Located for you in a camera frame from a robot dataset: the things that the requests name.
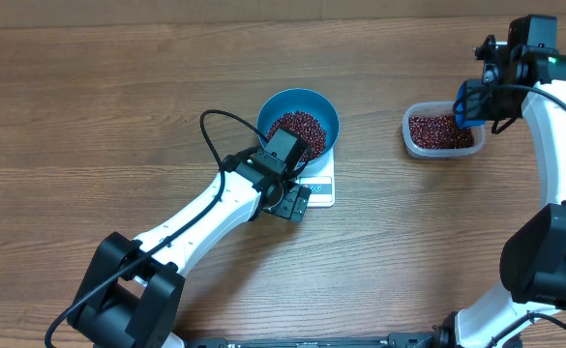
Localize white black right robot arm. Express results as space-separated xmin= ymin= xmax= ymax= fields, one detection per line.
xmin=432 ymin=14 xmax=566 ymax=347

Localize teal plastic bowl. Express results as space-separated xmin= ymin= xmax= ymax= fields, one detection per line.
xmin=256 ymin=88 xmax=341 ymax=164

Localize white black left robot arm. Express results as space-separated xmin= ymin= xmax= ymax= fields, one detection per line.
xmin=45 ymin=129 xmax=311 ymax=348

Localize blue plastic scoop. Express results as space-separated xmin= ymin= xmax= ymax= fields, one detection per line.
xmin=452 ymin=79 xmax=487 ymax=129

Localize clear plastic container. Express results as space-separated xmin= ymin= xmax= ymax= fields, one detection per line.
xmin=402 ymin=101 xmax=486 ymax=160

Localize white digital kitchen scale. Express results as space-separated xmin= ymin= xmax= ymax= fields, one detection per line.
xmin=295 ymin=149 xmax=336 ymax=208

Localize red adzuki beans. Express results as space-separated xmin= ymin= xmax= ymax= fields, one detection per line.
xmin=268 ymin=110 xmax=475 ymax=157

